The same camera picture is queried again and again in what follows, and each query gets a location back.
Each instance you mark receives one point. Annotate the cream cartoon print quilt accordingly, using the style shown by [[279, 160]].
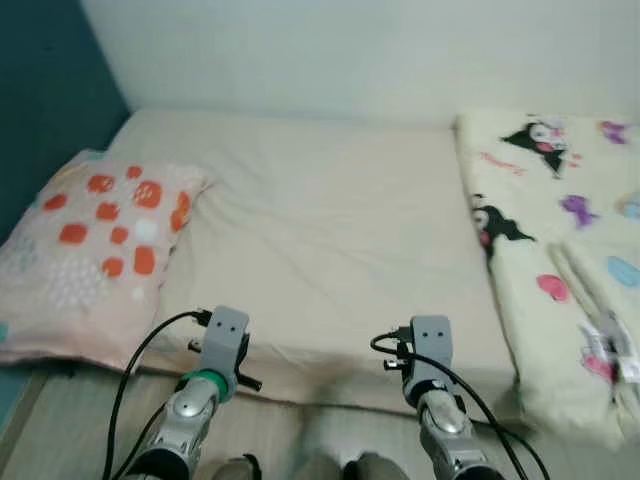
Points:
[[530, 330]]

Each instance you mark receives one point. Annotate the pink patterned pillow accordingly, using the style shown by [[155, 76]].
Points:
[[90, 260]]

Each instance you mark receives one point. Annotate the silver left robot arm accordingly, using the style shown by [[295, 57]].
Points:
[[185, 420]]

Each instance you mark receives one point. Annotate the grey right robot leg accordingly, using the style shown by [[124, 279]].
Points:
[[375, 468]]

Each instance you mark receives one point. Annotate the beige sheeted mattress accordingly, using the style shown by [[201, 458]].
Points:
[[330, 230]]

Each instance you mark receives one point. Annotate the clear plastic wrapper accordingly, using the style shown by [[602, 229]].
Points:
[[610, 348]]

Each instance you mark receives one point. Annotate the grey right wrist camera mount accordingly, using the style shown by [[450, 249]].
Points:
[[432, 345]]

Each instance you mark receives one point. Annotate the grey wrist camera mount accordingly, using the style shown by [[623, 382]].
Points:
[[225, 335], [432, 345]]

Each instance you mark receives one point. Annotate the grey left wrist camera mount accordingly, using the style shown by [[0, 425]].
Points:
[[225, 335]]

